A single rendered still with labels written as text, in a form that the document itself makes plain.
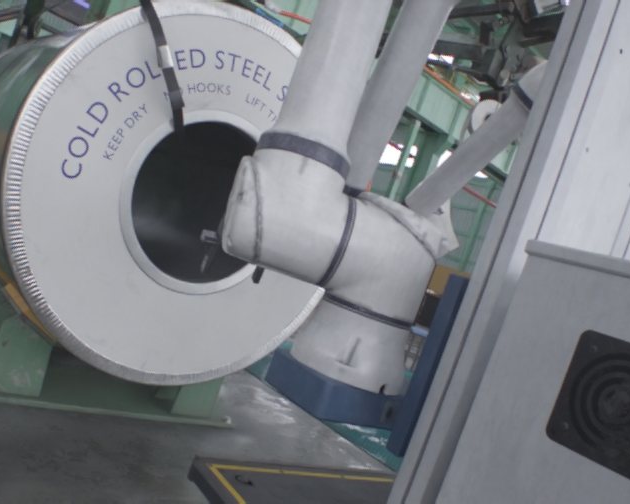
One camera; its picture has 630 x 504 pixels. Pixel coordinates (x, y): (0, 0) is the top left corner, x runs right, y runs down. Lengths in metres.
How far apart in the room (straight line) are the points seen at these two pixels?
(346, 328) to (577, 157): 0.44
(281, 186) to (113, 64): 0.95
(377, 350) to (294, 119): 0.37
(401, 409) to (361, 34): 0.59
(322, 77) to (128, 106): 0.89
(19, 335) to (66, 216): 0.44
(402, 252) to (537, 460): 0.36
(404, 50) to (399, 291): 0.48
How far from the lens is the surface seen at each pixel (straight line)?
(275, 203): 0.87
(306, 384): 0.91
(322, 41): 0.99
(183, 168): 2.61
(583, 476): 0.70
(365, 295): 0.91
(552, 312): 0.74
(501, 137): 1.61
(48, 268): 1.74
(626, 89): 1.11
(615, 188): 1.12
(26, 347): 2.00
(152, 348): 1.92
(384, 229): 0.91
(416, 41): 1.19
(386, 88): 1.19
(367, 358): 0.91
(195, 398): 2.30
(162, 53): 1.74
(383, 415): 0.97
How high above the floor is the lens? 0.73
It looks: 1 degrees down
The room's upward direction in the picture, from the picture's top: 20 degrees clockwise
